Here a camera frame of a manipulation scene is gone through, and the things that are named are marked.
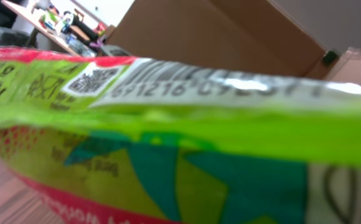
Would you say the green Haribo candy bag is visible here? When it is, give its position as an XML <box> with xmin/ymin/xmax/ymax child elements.
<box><xmin>0</xmin><ymin>47</ymin><xmax>361</xmax><ymax>223</ymax></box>

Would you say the cluttered background desk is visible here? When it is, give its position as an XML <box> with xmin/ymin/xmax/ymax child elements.
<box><xmin>0</xmin><ymin>0</ymin><xmax>116</xmax><ymax>58</ymax></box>

